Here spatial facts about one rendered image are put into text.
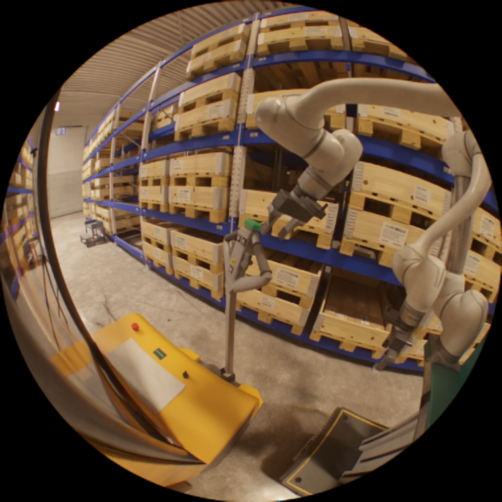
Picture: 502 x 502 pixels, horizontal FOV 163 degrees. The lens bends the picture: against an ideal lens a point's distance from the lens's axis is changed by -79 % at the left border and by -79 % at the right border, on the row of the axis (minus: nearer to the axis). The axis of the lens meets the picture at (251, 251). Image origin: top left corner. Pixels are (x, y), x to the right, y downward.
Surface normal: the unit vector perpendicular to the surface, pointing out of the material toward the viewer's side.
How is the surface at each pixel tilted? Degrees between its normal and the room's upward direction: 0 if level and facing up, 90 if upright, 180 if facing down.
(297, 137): 140
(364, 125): 90
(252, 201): 90
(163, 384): 0
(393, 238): 90
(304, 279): 90
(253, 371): 0
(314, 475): 0
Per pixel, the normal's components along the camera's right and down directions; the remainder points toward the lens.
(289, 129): -0.37, 0.88
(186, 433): 0.09, -0.93
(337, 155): -0.15, 0.58
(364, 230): -0.50, 0.27
